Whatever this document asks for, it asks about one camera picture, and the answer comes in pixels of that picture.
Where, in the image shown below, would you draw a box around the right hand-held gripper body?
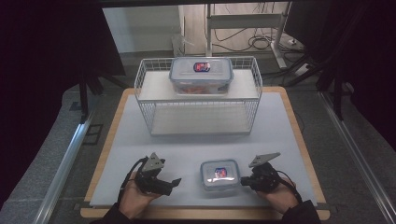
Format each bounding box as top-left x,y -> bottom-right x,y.
248,151 -> 282,191

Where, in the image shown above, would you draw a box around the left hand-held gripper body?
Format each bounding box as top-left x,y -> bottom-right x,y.
134,152 -> 174,197

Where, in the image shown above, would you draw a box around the small clear lidded food container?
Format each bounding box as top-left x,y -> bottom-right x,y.
199,159 -> 242,191

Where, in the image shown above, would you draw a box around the white wire shelf rack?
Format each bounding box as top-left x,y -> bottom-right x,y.
134,55 -> 263,137

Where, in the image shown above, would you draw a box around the large clear lidded food container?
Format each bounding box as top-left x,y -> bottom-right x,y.
168,56 -> 234,96

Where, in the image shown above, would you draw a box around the person's right hand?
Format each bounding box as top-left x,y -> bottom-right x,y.
255,176 -> 301,216

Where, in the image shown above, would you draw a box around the person's left hand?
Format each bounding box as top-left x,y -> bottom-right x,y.
119,172 -> 163,220

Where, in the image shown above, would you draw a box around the wooden-edged white work board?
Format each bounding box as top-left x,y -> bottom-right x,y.
89,91 -> 318,208

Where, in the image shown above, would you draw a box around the black metal stand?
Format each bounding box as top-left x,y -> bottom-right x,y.
316,69 -> 356,121
77,70 -> 129,124

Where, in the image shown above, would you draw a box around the white power strip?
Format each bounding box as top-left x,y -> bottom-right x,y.
293,63 -> 311,77

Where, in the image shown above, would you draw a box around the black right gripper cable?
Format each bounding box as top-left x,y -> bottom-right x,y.
275,169 -> 304,203

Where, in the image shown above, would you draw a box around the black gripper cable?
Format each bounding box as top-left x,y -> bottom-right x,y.
275,169 -> 304,203
117,156 -> 149,203

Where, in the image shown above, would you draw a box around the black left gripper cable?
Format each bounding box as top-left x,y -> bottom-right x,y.
117,156 -> 149,203

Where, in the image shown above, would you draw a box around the aluminium rail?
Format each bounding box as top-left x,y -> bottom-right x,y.
318,91 -> 396,224
32,113 -> 96,224

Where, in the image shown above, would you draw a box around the black floor cables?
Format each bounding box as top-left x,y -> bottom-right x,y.
213,27 -> 307,54

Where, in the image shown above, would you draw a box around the white desk frame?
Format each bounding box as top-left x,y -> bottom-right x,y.
205,2 -> 292,70

